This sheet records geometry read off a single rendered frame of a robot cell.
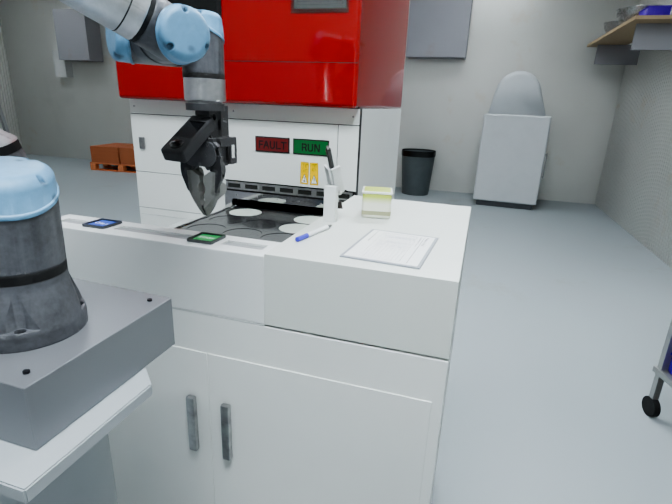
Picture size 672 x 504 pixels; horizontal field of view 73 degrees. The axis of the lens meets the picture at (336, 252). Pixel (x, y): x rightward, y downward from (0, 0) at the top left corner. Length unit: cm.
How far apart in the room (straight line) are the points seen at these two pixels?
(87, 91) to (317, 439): 938
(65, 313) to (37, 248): 10
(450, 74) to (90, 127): 663
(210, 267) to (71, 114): 951
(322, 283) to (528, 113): 568
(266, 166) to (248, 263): 68
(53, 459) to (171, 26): 57
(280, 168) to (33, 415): 104
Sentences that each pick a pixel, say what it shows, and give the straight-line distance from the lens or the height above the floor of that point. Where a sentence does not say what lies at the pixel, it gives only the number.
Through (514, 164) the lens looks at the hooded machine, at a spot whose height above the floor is 57.
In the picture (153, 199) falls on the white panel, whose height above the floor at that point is 88.
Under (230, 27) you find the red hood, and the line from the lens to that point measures 150.
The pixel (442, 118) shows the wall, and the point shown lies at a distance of 721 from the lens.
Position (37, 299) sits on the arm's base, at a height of 97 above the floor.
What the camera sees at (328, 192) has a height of 104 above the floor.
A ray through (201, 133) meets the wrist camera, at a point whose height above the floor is 117.
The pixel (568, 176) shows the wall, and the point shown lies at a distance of 736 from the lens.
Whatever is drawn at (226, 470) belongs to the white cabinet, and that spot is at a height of 44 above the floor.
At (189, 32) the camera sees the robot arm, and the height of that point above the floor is 132.
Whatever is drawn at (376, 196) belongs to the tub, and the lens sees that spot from 112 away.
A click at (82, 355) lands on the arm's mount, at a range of 70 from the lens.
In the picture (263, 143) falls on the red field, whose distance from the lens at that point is 150.
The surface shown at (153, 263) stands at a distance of 99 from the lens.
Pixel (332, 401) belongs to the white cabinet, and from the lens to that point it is 93.
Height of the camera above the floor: 123
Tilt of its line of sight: 18 degrees down
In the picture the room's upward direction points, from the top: 2 degrees clockwise
